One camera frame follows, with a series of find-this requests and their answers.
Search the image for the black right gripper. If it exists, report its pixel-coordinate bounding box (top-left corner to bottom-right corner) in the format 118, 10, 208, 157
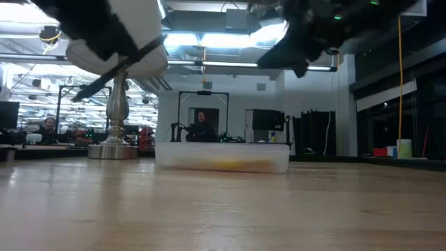
256, 0, 353, 79

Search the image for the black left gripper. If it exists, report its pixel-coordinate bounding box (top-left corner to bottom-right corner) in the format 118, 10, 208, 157
33, 0, 140, 62

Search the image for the black pen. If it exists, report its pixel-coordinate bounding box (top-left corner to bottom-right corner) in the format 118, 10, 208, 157
71, 34, 165, 103

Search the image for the clear supply box pink lid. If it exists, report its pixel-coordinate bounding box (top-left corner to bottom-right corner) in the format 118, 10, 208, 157
155, 142, 291, 174

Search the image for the grey ceiling box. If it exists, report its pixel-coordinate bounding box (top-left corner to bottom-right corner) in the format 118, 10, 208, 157
224, 8, 251, 31

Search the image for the ceiling light bar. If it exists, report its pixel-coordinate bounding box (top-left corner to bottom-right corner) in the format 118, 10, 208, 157
167, 59, 338, 73

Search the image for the white shade silver lamp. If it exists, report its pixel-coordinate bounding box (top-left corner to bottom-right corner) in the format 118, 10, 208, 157
65, 0, 169, 160

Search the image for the red equipment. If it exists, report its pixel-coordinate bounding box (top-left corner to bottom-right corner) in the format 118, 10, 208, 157
138, 126, 155, 151

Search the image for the person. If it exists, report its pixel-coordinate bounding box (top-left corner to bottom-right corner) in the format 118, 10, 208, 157
37, 117, 59, 144
185, 111, 220, 143

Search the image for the dark computer monitor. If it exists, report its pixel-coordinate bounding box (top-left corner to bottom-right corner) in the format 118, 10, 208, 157
0, 100, 20, 130

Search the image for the pale green container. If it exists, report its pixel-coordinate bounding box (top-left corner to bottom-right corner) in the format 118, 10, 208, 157
396, 139, 413, 160

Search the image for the black wall monitor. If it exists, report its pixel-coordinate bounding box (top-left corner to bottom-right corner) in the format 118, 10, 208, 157
252, 109, 286, 132

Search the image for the ceiling cable reel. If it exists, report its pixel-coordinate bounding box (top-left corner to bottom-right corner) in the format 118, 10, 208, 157
38, 25, 63, 45

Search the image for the black robot rig frame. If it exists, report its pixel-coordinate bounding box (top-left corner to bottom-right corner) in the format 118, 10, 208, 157
176, 90, 230, 142
54, 84, 112, 144

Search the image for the black aluminium table frame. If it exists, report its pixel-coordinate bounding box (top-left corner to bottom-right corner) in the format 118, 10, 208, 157
0, 145, 446, 172

